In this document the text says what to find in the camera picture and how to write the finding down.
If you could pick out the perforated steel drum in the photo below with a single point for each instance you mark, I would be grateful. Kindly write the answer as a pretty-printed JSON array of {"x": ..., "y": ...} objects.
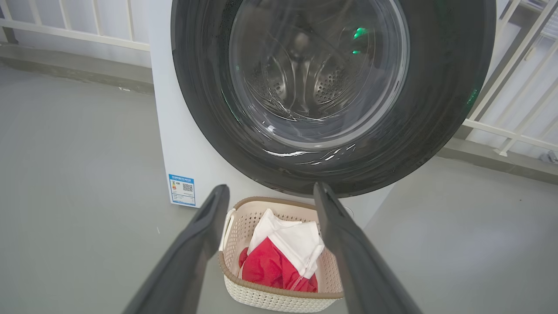
[{"x": 331, "y": 85}]

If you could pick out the white front-load washing machine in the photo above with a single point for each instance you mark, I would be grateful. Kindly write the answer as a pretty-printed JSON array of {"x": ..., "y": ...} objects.
[{"x": 183, "y": 131}]

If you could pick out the cream perforated laundry basket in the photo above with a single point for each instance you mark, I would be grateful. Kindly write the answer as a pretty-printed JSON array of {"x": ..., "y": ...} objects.
[{"x": 261, "y": 301}]

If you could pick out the blue energy label sticker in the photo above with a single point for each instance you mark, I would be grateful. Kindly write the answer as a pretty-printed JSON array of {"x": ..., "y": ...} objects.
[{"x": 182, "y": 190}]

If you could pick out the white metal railing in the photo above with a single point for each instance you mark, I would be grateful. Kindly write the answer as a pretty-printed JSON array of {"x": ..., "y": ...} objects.
[
  {"x": 65, "y": 33},
  {"x": 514, "y": 134}
]

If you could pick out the red garment with white stripe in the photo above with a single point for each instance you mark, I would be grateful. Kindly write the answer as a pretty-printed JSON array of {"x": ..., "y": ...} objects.
[{"x": 266, "y": 268}]

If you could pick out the small grey metal bracket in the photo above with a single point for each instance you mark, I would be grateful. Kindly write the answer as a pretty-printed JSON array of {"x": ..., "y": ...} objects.
[{"x": 550, "y": 157}]

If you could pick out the red and white zip jacket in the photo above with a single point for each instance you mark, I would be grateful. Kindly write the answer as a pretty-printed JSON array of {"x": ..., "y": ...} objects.
[{"x": 292, "y": 242}]

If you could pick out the dark grey round glass door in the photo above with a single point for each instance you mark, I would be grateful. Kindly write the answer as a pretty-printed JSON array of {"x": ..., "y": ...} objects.
[{"x": 436, "y": 87}]

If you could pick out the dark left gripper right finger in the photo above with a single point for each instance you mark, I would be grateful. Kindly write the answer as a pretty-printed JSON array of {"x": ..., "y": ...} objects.
[{"x": 357, "y": 270}]

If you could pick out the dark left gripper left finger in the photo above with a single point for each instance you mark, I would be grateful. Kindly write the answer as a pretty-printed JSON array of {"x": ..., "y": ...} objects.
[{"x": 192, "y": 261}]

